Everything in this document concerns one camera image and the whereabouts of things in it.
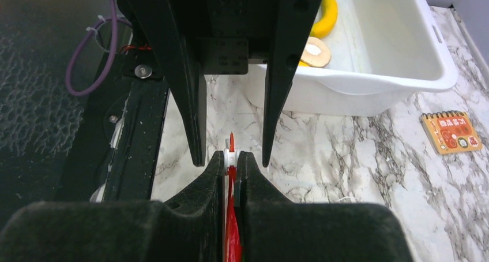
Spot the yellow banana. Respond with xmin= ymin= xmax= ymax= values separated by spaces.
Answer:
xmin=310 ymin=0 xmax=338 ymax=39

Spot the white mushroom toy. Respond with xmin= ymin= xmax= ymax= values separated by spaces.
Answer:
xmin=300 ymin=36 xmax=332 ymax=68

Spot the white plastic bin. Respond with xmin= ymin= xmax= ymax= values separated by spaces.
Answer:
xmin=244 ymin=0 xmax=459 ymax=118

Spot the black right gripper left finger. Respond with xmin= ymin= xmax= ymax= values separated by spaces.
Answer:
xmin=1 ymin=151 xmax=224 ymax=261

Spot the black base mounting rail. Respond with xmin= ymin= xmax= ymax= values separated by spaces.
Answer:
xmin=54 ymin=49 xmax=169 ymax=201

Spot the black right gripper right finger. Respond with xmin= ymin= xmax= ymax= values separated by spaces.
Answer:
xmin=234 ymin=152 xmax=412 ymax=261

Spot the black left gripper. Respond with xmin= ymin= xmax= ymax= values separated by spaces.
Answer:
xmin=116 ymin=0 xmax=322 ymax=167

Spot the clear orange-zipper zip bag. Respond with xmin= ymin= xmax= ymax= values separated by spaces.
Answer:
xmin=224 ymin=132 xmax=243 ymax=262

